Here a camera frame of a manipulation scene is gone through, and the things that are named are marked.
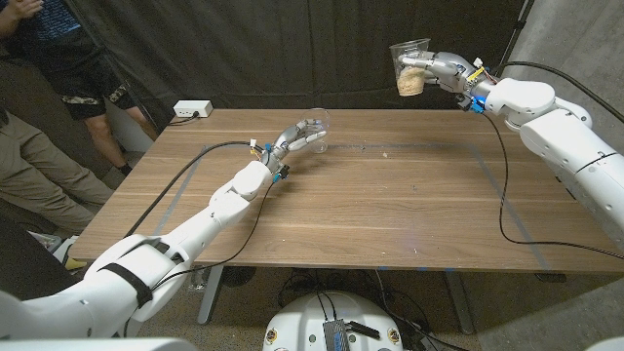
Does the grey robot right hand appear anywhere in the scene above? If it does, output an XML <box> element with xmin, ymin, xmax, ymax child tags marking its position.
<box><xmin>397</xmin><ymin>50</ymin><xmax>492</xmax><ymax>111</ymax></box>

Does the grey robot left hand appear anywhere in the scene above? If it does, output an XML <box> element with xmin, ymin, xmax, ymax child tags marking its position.
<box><xmin>261</xmin><ymin>119</ymin><xmax>329</xmax><ymax>173</ymax></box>

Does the clear plastic cup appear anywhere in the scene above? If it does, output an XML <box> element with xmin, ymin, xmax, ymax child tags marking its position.
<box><xmin>297</xmin><ymin>107</ymin><xmax>332</xmax><ymax>155</ymax></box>

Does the clear cup with brown sugar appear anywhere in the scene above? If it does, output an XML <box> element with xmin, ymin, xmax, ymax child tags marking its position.
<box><xmin>388</xmin><ymin>37</ymin><xmax>433</xmax><ymax>98</ymax></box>

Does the black backdrop curtain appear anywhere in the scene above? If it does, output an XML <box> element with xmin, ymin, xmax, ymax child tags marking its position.
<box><xmin>72</xmin><ymin>0</ymin><xmax>530</xmax><ymax>131</ymax></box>

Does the white power strip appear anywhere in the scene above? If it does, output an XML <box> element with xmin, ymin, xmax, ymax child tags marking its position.
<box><xmin>173</xmin><ymin>99</ymin><xmax>215</xmax><ymax>119</ymax></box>

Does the round black floor fan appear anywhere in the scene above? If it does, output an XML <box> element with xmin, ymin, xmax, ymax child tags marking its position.
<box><xmin>221</xmin><ymin>266</ymin><xmax>258</xmax><ymax>288</ymax></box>

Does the white table leg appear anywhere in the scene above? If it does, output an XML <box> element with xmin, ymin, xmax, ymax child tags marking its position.
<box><xmin>197</xmin><ymin>265</ymin><xmax>225</xmax><ymax>327</ymax></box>

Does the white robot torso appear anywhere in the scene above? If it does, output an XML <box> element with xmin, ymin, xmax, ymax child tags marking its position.
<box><xmin>262</xmin><ymin>291</ymin><xmax>405</xmax><ymax>351</ymax></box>

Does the grey finned module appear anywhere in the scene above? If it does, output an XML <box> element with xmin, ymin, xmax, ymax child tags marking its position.
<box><xmin>323</xmin><ymin>319</ymin><xmax>351</xmax><ymax>351</ymax></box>

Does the person in black shorts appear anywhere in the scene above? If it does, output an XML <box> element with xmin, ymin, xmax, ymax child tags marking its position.
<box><xmin>0</xmin><ymin>0</ymin><xmax>160</xmax><ymax>176</ymax></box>

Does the grey table leg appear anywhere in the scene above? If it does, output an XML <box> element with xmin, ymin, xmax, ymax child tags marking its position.
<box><xmin>443</xmin><ymin>271</ymin><xmax>477</xmax><ymax>336</ymax></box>

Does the black power adapter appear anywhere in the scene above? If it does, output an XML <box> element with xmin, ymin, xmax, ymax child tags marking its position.
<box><xmin>409</xmin><ymin>331</ymin><xmax>445</xmax><ymax>351</ymax></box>

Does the person in khaki trousers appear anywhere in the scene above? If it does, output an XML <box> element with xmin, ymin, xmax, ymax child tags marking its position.
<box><xmin>0</xmin><ymin>109</ymin><xmax>114</xmax><ymax>234</ymax></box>

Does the black blue right wrist camera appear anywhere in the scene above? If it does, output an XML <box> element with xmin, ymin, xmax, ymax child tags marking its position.
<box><xmin>456</xmin><ymin>93</ymin><xmax>488</xmax><ymax>115</ymax></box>

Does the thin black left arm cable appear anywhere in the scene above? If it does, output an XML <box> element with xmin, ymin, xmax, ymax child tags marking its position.
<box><xmin>124</xmin><ymin>180</ymin><xmax>277</xmax><ymax>338</ymax></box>

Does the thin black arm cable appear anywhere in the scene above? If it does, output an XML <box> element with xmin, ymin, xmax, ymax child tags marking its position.
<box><xmin>124</xmin><ymin>180</ymin><xmax>277</xmax><ymax>338</ymax></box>
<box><xmin>480</xmin><ymin>111</ymin><xmax>624</xmax><ymax>260</ymax></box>

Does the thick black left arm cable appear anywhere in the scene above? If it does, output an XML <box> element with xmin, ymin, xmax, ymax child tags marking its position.
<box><xmin>124</xmin><ymin>140</ymin><xmax>264</xmax><ymax>240</ymax></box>

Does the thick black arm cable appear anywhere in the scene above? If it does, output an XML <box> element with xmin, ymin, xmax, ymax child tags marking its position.
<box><xmin>124</xmin><ymin>140</ymin><xmax>264</xmax><ymax>240</ymax></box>
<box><xmin>491</xmin><ymin>60</ymin><xmax>624</xmax><ymax>126</ymax></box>

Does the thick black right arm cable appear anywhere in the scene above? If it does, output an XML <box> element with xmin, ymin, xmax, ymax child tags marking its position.
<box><xmin>491</xmin><ymin>60</ymin><xmax>624</xmax><ymax>126</ymax></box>

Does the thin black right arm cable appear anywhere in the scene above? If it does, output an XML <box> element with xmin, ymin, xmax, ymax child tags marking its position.
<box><xmin>480</xmin><ymin>111</ymin><xmax>624</xmax><ymax>260</ymax></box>

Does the black floor cable bundle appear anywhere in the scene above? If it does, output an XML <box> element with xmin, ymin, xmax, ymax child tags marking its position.
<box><xmin>277</xmin><ymin>267</ymin><xmax>469</xmax><ymax>351</ymax></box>

